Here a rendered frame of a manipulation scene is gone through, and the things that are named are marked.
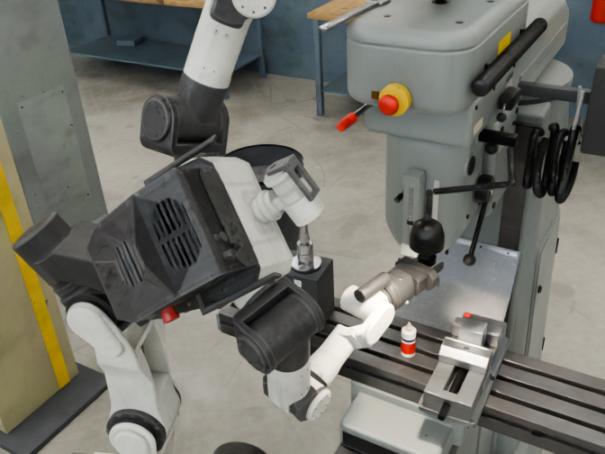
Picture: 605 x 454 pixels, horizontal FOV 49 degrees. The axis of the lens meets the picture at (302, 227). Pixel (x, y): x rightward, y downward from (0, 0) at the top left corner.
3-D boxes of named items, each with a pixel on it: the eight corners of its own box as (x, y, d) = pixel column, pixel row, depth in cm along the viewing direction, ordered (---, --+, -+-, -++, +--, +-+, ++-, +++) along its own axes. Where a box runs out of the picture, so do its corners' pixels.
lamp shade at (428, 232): (413, 257, 136) (414, 231, 133) (405, 238, 143) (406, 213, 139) (448, 253, 137) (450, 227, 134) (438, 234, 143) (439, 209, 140)
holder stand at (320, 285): (319, 332, 196) (316, 277, 186) (253, 315, 205) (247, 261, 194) (335, 309, 205) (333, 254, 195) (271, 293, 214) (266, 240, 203)
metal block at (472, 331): (480, 352, 173) (482, 334, 170) (457, 346, 176) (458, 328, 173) (485, 340, 177) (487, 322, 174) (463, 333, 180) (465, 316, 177)
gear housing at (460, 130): (470, 151, 136) (474, 104, 131) (361, 131, 147) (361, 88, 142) (514, 96, 161) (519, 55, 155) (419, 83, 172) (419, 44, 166)
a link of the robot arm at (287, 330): (276, 389, 127) (274, 349, 117) (245, 360, 132) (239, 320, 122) (320, 352, 133) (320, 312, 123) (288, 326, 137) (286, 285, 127)
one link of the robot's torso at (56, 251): (-2, 258, 135) (55, 220, 127) (31, 224, 146) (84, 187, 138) (94, 350, 145) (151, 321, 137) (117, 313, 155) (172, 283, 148)
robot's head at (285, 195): (284, 236, 127) (321, 216, 123) (251, 195, 124) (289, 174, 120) (290, 218, 133) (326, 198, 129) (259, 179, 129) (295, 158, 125)
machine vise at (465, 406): (474, 430, 163) (478, 397, 157) (416, 409, 169) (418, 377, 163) (510, 342, 188) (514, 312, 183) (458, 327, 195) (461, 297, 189)
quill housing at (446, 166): (456, 268, 156) (466, 143, 140) (375, 248, 166) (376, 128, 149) (481, 230, 170) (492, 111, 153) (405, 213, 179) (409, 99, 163)
